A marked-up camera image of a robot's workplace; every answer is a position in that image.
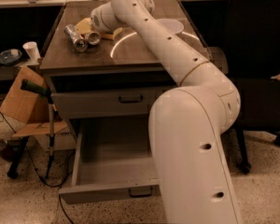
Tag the low side shelf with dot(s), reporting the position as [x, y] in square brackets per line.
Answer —
[9, 72]

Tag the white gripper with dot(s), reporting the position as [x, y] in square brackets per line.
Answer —
[100, 20]

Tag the grey drawer cabinet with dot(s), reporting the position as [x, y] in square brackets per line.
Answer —
[122, 63]

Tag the dark blue plate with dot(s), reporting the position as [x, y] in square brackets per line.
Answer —
[10, 57]

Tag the brown cardboard box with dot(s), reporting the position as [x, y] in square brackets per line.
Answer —
[27, 107]

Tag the upper grey drawer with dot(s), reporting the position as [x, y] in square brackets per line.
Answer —
[94, 104]

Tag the silver blue soda can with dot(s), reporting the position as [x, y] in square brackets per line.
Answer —
[79, 43]

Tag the white paper cup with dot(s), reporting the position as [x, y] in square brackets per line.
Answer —
[32, 50]

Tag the white bowl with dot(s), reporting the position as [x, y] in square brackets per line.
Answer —
[171, 26]

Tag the red coke can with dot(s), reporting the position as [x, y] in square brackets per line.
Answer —
[93, 38]

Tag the brown round floor container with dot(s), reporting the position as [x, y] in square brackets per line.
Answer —
[6, 151]

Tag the open middle drawer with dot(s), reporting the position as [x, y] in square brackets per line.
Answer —
[113, 161]

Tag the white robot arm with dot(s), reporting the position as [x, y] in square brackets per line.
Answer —
[185, 123]

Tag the black office chair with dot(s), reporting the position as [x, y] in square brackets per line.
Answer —
[251, 44]

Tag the green yellow sponge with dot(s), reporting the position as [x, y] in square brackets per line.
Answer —
[112, 35]

